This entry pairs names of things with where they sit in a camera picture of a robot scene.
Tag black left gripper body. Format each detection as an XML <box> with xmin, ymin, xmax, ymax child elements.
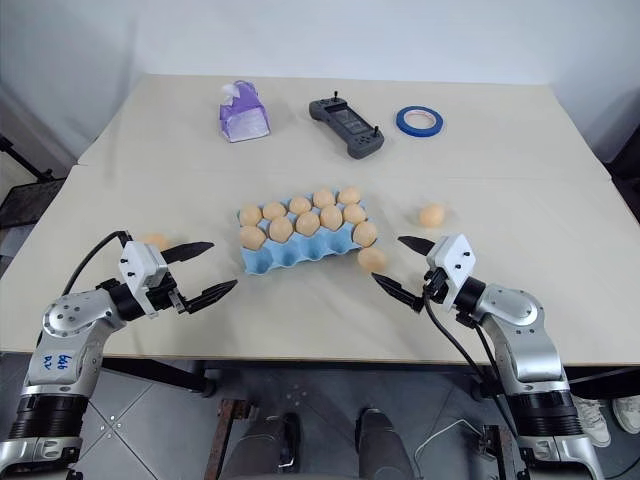
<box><xmin>147</xmin><ymin>272</ymin><xmax>190</xmax><ymax>315</ymax></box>

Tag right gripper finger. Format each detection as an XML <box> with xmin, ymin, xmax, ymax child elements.
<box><xmin>397</xmin><ymin>235</ymin><xmax>436</xmax><ymax>258</ymax></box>
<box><xmin>370</xmin><ymin>272</ymin><xmax>426</xmax><ymax>313</ymax></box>

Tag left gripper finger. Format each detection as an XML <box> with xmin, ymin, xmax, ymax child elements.
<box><xmin>180</xmin><ymin>279</ymin><xmax>239</xmax><ymax>315</ymax></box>
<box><xmin>162</xmin><ymin>241</ymin><xmax>216</xmax><ymax>264</ymax></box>

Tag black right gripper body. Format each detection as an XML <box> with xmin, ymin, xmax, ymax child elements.
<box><xmin>421</xmin><ymin>267</ymin><xmax>451</xmax><ymax>305</ymax></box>

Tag blue egg carton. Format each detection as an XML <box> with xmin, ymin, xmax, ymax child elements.
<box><xmin>235</xmin><ymin>192</ymin><xmax>380</xmax><ymax>275</ymax></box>

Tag blue tape roll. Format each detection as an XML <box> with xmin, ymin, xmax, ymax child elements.
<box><xmin>395</xmin><ymin>105</ymin><xmax>444</xmax><ymax>140</ymax></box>

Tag grey handheld remote controller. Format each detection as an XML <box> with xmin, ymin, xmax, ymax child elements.
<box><xmin>308</xmin><ymin>89</ymin><xmax>385</xmax><ymax>161</ymax></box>

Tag purple tissue pack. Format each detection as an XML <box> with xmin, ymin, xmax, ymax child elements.
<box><xmin>217</xmin><ymin>78</ymin><xmax>272</xmax><ymax>145</ymax></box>

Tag dark grey rounded shape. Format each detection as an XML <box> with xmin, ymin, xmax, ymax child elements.
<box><xmin>355</xmin><ymin>407</ymin><xmax>416</xmax><ymax>480</ymax></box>
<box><xmin>234</xmin><ymin>410</ymin><xmax>303</xmax><ymax>476</ymax></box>

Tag black metal stand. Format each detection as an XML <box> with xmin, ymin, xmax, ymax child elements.
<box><xmin>0</xmin><ymin>132</ymin><xmax>64</xmax><ymax>231</ymax></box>

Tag white sneaker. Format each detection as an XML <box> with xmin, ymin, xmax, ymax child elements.
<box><xmin>612</xmin><ymin>397</ymin><xmax>640</xmax><ymax>435</ymax></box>
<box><xmin>572</xmin><ymin>394</ymin><xmax>613</xmax><ymax>449</ymax></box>

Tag dark furniture piece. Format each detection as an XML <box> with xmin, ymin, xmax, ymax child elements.
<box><xmin>604</xmin><ymin>89</ymin><xmax>640</xmax><ymax>226</ymax></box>

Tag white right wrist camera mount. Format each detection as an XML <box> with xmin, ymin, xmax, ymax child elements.
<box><xmin>424</xmin><ymin>233</ymin><xmax>476</xmax><ymax>307</ymax></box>

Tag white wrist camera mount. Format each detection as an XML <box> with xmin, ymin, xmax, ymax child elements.
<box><xmin>424</xmin><ymin>233</ymin><xmax>476</xmax><ymax>307</ymax></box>
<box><xmin>118</xmin><ymin>240</ymin><xmax>171</xmax><ymax>318</ymax></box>

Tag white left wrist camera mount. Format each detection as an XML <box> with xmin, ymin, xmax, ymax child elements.
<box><xmin>118</xmin><ymin>240</ymin><xmax>171</xmax><ymax>318</ymax></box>

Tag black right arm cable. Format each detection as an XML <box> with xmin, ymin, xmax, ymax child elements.
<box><xmin>422</xmin><ymin>287</ymin><xmax>516</xmax><ymax>441</ymax></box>

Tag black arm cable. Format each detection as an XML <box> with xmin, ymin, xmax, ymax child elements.
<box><xmin>422</xmin><ymin>287</ymin><xmax>516</xmax><ymax>441</ymax></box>
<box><xmin>59</xmin><ymin>229</ymin><xmax>132</xmax><ymax>301</ymax></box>

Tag black table frame bar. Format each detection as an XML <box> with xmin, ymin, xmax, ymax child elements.
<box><xmin>99</xmin><ymin>357</ymin><xmax>219</xmax><ymax>399</ymax></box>
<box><xmin>564</xmin><ymin>366</ymin><xmax>640</xmax><ymax>387</ymax></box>

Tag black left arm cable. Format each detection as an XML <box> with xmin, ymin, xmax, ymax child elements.
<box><xmin>59</xmin><ymin>229</ymin><xmax>132</xmax><ymax>301</ymax></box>

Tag rusty metal frame post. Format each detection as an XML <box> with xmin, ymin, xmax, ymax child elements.
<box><xmin>215</xmin><ymin>397</ymin><xmax>254</xmax><ymax>480</ymax></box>
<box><xmin>482</xmin><ymin>424</ymin><xmax>519</xmax><ymax>480</ymax></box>

